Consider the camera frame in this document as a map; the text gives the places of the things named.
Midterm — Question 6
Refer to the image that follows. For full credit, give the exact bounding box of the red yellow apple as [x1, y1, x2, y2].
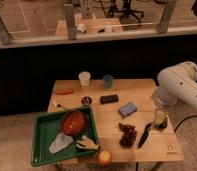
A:
[96, 149, 112, 166]

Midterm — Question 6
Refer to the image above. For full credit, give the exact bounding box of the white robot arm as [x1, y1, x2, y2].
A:
[152, 61, 197, 127]

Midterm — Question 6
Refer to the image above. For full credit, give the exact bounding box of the blue cup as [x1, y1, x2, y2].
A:
[102, 74, 114, 88]

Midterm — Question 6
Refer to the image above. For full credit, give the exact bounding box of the white paper cup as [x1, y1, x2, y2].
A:
[78, 71, 91, 87]

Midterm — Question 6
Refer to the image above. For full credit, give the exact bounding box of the blue sponge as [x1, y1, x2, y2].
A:
[118, 102, 137, 118]

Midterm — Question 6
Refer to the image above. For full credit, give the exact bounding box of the dark grape bunch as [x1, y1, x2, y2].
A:
[119, 123, 137, 148]

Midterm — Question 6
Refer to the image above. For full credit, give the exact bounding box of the black rectangular block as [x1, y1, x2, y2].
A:
[100, 95, 119, 104]

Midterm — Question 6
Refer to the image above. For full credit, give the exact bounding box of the beige toy hand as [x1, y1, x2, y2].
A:
[76, 135, 99, 150]

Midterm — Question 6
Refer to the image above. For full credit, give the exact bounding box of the red bowl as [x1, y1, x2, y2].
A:
[60, 111, 86, 136]

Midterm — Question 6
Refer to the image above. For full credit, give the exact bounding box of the orange flat lid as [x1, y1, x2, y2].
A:
[54, 89, 73, 95]

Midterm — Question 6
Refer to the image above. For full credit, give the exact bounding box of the white cloth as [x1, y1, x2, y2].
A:
[49, 133, 73, 154]

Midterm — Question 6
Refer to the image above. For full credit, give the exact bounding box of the green plastic tray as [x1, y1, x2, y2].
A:
[31, 107, 99, 167]

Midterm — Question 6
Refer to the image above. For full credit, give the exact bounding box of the wooden background table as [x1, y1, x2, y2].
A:
[55, 18, 123, 36]

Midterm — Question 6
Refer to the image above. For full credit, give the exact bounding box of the black office chair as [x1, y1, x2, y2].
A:
[107, 0, 144, 23]

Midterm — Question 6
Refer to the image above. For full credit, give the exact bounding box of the black handled knife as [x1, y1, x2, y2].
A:
[138, 122, 152, 148]

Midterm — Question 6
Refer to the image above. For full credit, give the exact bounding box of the black cable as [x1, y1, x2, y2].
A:
[173, 115, 197, 133]

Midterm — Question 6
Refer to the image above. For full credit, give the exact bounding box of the right grey post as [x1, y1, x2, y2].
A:
[156, 0, 177, 34]

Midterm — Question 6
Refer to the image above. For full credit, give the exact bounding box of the grey post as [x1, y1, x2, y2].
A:
[64, 4, 77, 40]
[156, 0, 177, 34]
[0, 17, 11, 45]

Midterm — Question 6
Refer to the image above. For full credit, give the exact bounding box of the middle grey post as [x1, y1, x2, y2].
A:
[64, 4, 77, 40]

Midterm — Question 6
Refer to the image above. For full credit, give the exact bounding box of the left grey post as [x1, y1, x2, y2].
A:
[0, 17, 11, 45]

